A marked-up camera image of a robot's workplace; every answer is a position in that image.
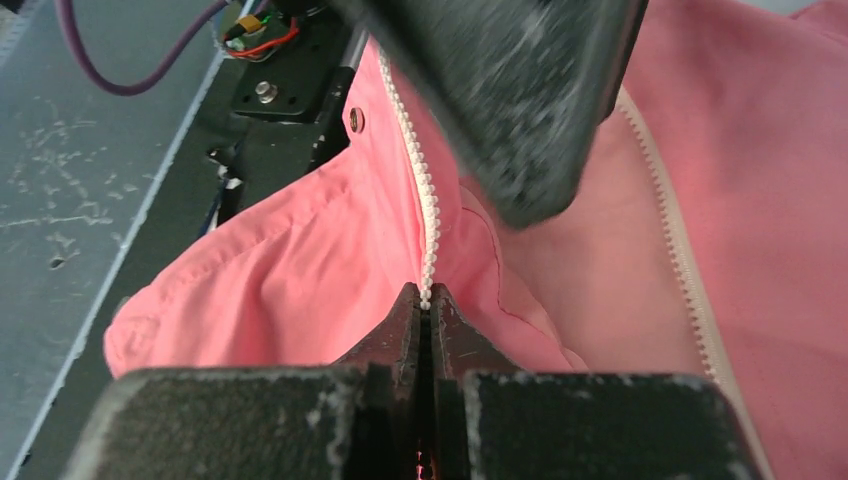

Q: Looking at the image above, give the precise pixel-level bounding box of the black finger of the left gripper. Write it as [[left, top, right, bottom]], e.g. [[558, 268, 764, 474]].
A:
[[334, 0, 647, 229]]

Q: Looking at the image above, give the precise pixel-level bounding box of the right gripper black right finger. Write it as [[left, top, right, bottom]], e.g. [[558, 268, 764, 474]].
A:
[[430, 284, 765, 479]]

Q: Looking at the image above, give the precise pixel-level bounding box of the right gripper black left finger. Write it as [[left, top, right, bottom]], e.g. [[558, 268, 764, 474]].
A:
[[63, 284, 421, 479]]

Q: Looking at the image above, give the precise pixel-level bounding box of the pink zip-up hooded jacket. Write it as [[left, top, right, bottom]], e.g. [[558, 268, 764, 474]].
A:
[[103, 1, 847, 479]]

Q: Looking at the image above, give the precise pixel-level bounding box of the right circuit board with wires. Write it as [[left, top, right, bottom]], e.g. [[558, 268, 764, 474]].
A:
[[215, 10, 300, 63]]

